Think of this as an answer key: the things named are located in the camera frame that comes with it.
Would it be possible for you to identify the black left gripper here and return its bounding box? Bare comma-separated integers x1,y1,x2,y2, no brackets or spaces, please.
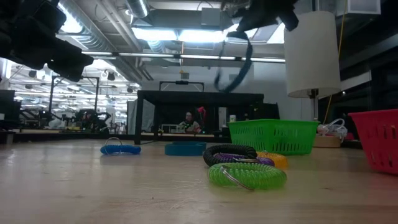
0,0,94,83

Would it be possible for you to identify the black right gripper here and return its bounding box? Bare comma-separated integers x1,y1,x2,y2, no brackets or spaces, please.
228,0,299,40

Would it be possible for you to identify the blue coil wristband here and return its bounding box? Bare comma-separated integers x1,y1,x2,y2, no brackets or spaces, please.
99,136,142,156

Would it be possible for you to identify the green plastic basket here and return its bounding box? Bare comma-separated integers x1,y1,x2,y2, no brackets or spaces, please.
228,119,320,156

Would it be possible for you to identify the black coil wristband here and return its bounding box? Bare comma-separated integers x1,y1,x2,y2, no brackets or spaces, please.
203,144,258,167

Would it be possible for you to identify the purple coil wristband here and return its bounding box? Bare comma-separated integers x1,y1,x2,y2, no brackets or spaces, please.
214,152,275,167

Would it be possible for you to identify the orange coil wristband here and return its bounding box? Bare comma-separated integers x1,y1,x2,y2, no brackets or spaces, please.
256,151,289,169

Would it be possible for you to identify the green coil wristband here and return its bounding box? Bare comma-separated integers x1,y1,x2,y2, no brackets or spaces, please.
207,162,287,190

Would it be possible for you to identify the red plastic basket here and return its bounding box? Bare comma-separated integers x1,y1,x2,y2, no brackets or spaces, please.
348,108,398,175

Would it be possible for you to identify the background robot station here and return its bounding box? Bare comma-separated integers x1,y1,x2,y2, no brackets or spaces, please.
18,108,113,133

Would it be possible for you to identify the white shade table lamp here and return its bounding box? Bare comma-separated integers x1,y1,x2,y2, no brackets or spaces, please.
284,11,342,148

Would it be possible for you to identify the black background monitor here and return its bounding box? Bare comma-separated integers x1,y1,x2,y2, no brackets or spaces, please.
0,89,22,130

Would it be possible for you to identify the person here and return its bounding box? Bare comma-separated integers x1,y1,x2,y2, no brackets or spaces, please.
178,111,201,134

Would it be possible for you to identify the white plastic bag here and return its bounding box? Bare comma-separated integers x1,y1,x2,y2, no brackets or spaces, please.
317,118,348,139

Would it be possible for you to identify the black background camera stand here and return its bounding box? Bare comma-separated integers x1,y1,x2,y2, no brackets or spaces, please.
159,80,205,93

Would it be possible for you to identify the yellow power cable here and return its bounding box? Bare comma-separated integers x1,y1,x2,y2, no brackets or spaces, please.
323,0,348,125

